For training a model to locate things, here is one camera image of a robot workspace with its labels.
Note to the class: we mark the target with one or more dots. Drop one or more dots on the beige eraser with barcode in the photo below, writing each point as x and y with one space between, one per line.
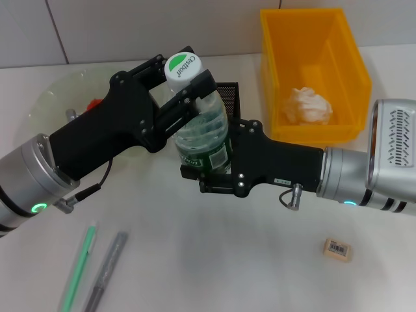
338 249

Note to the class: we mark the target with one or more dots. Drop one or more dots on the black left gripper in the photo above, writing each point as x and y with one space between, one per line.
107 130

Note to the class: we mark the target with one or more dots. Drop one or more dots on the clear bottle with green label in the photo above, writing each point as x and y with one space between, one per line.
201 136

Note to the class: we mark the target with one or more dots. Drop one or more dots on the pale green glass fruit plate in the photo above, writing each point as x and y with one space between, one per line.
65 91

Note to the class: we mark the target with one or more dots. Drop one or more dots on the green pen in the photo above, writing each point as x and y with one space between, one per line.
79 266

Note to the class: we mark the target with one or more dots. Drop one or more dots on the white paper ball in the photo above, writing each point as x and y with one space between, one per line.
308 104

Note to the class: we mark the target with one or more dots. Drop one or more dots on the yellow plastic bin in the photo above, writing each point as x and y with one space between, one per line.
292 48

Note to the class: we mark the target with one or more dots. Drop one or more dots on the orange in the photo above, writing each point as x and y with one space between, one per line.
94 104

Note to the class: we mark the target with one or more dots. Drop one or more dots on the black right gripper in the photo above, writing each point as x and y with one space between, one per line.
276 162

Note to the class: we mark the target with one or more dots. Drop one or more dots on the grey pen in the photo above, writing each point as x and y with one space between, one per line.
109 263

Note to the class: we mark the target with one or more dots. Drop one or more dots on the black mesh pen holder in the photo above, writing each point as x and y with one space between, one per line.
229 96

